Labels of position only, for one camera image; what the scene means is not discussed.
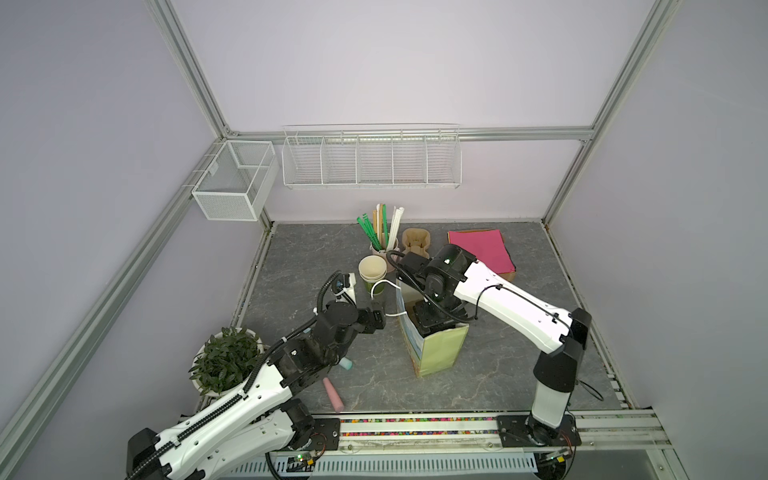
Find purple pink toy shovel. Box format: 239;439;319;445
323;377;345;413

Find wide white wire basket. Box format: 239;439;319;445
282;124;463;189

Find pink napkin stack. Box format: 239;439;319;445
447;229;517;275

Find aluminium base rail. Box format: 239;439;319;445
161;410;673;460

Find pink utensil holder cup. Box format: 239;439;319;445
370;240;399;260

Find green stirrer sticks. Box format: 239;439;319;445
357;214;382;251

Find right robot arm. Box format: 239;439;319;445
385;244;592;447

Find cardboard napkin box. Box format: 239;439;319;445
499;271;516;282

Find teal toy shovel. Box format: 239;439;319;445
338;357;354;370

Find cardboard cup carrier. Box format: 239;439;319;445
402;228;431;258

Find stack of green paper cups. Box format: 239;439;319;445
358;255;387;296

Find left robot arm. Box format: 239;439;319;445
125;277;386;479

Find potted green plant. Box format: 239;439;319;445
188;327;265;398

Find painted paper gift bag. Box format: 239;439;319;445
369;279;469;377

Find small white wire basket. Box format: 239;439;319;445
192;140;279;222

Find white wrapped straws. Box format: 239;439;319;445
386;207;405;251

